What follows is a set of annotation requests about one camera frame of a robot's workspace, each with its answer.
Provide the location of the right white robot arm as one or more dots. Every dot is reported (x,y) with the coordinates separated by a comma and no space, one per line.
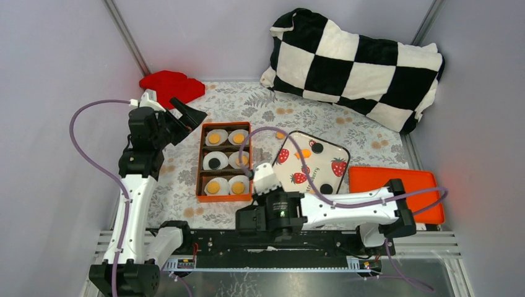
(378,214)

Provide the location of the red cloth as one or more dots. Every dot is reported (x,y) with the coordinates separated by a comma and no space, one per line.
(170,84)

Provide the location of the black white checkered blanket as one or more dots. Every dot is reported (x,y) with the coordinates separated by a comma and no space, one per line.
(384,80)

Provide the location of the black sandwich cookie middle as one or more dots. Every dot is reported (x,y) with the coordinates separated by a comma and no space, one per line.
(214,163)

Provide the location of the orange box lid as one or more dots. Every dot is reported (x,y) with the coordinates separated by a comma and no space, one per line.
(365,178)

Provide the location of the black sandwich cookie right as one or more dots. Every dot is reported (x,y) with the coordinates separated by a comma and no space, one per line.
(326,189)

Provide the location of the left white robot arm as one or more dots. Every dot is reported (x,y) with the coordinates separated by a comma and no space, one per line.
(129,266)

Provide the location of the black sandwich cookie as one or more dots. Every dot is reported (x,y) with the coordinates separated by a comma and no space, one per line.
(326,189)
(316,147)
(214,163)

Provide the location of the orange compartment cookie box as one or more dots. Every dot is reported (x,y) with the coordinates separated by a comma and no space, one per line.
(203,176)

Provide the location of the black sandwich cookie top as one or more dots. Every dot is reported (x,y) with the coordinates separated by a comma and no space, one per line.
(316,147)

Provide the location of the white strawberry tray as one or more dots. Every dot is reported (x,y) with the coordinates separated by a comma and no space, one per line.
(328,167)

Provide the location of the white paper cup liner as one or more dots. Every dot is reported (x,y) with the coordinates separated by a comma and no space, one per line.
(241,178)
(244,132)
(224,186)
(222,132)
(232,158)
(220,155)

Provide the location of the small round yellow biscuit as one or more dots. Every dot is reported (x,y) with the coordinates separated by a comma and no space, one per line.
(238,138)

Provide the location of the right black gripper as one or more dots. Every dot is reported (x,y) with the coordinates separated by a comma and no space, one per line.
(260,198)

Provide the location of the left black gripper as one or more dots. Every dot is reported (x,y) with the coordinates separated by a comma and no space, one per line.
(191,118)

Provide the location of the orange fish cookie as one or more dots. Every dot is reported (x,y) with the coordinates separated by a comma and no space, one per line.
(306,153)

